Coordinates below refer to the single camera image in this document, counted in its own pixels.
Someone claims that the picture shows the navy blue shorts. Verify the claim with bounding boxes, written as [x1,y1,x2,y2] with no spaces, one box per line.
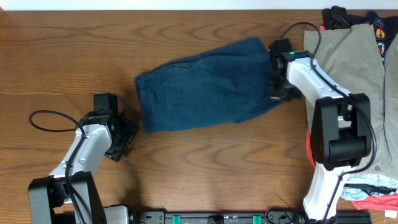
[135,38,279,133]

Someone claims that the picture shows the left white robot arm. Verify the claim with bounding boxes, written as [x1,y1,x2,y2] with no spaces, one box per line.
[28,111,139,223]

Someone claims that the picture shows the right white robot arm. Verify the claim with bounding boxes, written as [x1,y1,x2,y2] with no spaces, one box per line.
[269,50,374,223]

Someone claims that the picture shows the khaki beige shorts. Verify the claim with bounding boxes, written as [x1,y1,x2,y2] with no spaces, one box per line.
[303,24,397,179]

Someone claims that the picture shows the black patterned garment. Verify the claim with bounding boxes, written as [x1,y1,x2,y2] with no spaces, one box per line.
[322,6,397,63]

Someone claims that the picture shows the light blue patterned garment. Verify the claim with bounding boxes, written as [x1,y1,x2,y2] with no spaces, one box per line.
[340,174,397,201]

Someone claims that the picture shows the red garment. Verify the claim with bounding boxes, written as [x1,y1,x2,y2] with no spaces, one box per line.
[305,129,398,212]

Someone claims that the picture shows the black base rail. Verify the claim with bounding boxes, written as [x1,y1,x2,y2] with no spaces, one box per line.
[129,207,373,224]

